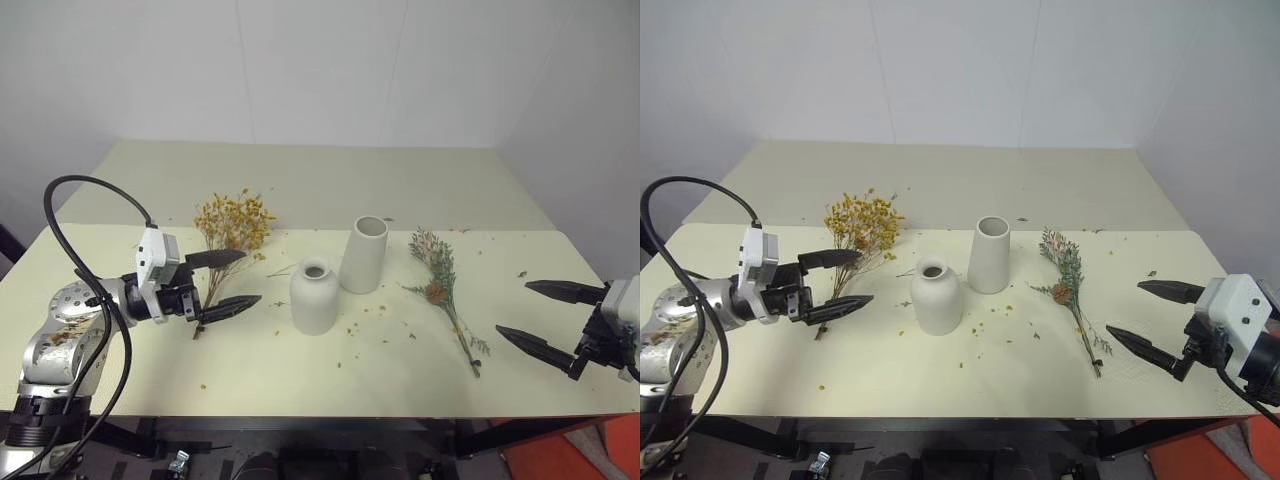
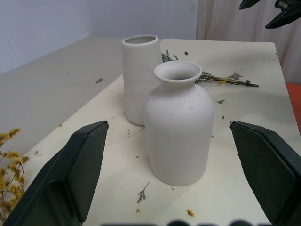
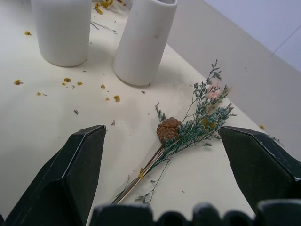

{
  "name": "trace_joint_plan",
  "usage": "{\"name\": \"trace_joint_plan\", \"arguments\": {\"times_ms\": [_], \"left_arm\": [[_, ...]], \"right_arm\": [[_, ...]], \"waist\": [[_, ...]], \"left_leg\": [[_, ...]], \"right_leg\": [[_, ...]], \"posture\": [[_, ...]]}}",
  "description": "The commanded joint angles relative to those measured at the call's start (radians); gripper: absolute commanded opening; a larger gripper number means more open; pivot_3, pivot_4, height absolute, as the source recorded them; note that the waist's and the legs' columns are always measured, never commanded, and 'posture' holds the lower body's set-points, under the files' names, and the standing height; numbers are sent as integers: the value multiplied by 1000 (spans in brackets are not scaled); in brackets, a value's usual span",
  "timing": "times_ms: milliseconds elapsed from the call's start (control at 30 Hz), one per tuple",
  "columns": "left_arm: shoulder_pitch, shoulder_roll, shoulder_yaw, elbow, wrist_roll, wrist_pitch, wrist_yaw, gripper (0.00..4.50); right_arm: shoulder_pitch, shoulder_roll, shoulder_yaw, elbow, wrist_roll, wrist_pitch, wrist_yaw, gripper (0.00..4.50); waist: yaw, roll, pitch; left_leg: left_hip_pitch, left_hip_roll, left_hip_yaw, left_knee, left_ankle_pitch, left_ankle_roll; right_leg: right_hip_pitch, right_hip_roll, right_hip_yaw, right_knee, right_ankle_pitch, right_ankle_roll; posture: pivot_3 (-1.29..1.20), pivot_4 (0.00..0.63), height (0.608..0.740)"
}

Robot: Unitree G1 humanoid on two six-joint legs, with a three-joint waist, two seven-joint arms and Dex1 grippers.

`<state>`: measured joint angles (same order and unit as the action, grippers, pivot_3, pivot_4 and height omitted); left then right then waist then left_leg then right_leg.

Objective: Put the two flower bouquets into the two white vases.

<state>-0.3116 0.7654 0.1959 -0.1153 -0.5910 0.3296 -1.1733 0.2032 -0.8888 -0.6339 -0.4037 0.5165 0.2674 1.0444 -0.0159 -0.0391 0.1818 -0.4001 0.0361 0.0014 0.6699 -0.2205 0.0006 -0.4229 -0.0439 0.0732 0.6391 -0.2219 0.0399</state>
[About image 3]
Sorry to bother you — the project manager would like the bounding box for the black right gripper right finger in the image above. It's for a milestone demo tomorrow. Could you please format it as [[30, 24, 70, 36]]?
[[218, 125, 301, 215]]

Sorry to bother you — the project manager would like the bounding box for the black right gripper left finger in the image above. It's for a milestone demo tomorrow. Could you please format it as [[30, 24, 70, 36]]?
[[3, 124, 107, 226]]

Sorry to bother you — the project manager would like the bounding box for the wide white ceramic vase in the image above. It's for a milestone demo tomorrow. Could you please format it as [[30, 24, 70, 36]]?
[[31, 0, 92, 67]]

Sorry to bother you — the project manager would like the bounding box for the tapered white ceramic vase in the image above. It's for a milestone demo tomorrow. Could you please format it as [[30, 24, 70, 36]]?
[[112, 0, 178, 86]]

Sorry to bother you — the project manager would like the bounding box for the dried bouquet with pine cone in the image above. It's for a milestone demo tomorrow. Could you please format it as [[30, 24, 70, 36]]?
[[110, 59, 237, 205]]

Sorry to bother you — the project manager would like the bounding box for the thin dark dried twig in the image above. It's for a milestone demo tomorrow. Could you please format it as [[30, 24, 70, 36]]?
[[90, 21, 117, 34]]

